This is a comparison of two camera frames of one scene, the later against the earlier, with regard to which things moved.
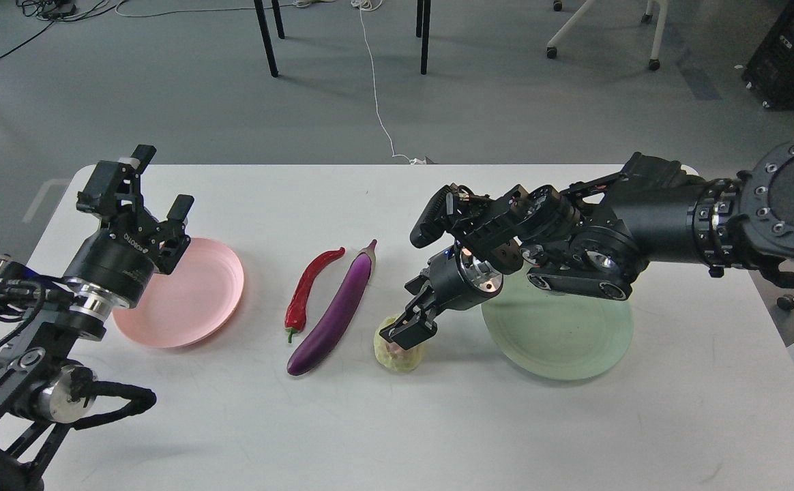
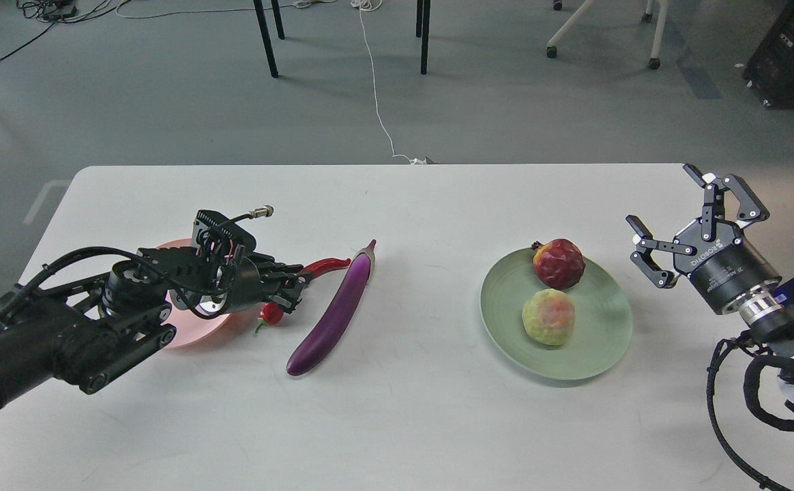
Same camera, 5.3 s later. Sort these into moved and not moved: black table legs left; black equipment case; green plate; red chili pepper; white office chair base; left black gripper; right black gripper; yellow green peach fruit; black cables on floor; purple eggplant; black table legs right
Moved: red chili pepper; left black gripper; yellow green peach fruit; right black gripper
Not moved: green plate; white office chair base; black table legs left; black cables on floor; black table legs right; black equipment case; purple eggplant
